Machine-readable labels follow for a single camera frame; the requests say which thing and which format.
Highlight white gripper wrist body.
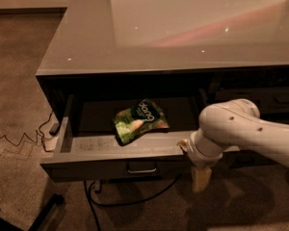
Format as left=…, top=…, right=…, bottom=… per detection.
left=177, top=130, right=223, bottom=167

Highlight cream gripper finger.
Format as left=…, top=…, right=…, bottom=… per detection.
left=191, top=167, right=212, bottom=193

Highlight grey drawer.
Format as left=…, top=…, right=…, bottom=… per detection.
left=40, top=90, right=208, bottom=182
left=215, top=87, right=289, bottom=114

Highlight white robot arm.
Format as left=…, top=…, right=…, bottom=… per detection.
left=178, top=99, right=289, bottom=193

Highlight grey drawer cabinet counter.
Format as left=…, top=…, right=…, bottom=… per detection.
left=35, top=0, right=289, bottom=194

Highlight green snack bag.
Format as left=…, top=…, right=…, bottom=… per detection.
left=113, top=99, right=170, bottom=145

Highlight black power adapter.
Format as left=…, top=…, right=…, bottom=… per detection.
left=49, top=123, right=60, bottom=136

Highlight black metal stand leg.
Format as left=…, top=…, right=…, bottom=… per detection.
left=0, top=173, right=66, bottom=231

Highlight thick black floor cable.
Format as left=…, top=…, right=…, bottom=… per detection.
left=82, top=175, right=182, bottom=231

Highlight thin tangled black cable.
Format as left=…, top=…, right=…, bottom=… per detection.
left=0, top=112, right=61, bottom=155

